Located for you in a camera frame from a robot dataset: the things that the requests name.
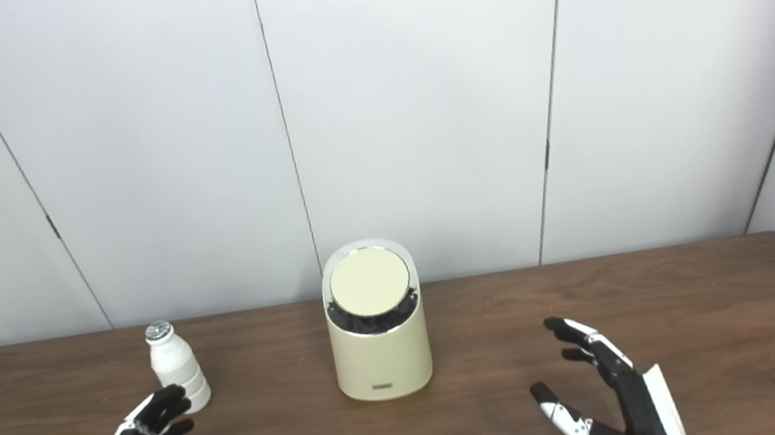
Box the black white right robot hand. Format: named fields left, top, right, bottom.
left=522, top=303, right=689, bottom=435

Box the small white plastic bottle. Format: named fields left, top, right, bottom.
left=144, top=316, right=214, bottom=418

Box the cream-colored bin body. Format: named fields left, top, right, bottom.
left=316, top=233, right=437, bottom=407

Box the round cream bin lid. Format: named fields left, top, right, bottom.
left=326, top=243, right=415, bottom=321

